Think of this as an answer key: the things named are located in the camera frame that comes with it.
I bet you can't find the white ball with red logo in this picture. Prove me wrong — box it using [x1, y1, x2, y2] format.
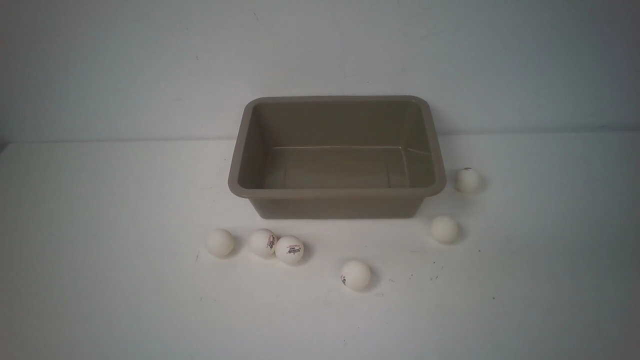
[275, 235, 305, 265]

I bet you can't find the white ball with side logo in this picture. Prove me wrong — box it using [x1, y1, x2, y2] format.
[248, 228, 278, 259]

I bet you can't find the white ping-pong ball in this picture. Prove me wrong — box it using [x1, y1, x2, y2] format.
[340, 260, 371, 292]
[429, 215, 460, 244]
[455, 167, 482, 194]
[205, 228, 235, 259]

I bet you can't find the taupe plastic bin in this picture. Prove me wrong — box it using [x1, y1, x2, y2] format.
[228, 95, 447, 220]

